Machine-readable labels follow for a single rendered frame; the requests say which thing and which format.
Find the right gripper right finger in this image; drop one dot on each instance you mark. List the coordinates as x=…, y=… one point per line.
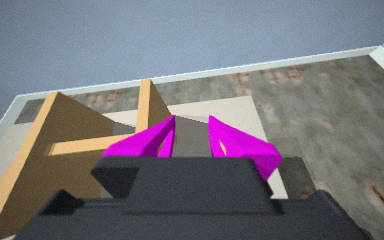
x=240, y=144

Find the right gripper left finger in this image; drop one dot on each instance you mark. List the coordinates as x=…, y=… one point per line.
x=147, y=142

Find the tan wooden board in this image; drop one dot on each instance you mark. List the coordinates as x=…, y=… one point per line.
x=33, y=178
x=152, y=110

